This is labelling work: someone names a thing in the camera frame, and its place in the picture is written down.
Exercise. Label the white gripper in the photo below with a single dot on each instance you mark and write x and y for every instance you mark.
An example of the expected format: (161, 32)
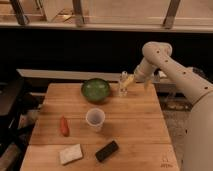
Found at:
(142, 73)

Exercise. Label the red pepper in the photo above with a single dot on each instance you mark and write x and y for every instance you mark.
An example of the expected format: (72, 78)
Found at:
(64, 127)

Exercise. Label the white plastic cup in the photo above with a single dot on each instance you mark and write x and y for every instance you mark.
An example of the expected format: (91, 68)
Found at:
(95, 118)

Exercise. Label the clear glass jar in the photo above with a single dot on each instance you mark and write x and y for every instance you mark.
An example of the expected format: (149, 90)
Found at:
(122, 90)

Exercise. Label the black rectangular block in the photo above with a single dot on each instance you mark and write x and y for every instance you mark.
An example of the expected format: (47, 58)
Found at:
(106, 151)

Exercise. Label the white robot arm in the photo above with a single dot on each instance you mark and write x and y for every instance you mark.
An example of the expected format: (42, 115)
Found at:
(198, 149)

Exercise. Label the beige sponge block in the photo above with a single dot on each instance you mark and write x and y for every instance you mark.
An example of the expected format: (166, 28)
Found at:
(70, 154)

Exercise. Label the green ceramic bowl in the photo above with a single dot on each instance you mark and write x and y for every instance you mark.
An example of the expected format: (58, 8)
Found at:
(95, 89)

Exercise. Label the white box on shelf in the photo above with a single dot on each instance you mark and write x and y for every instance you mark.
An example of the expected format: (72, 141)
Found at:
(162, 75)

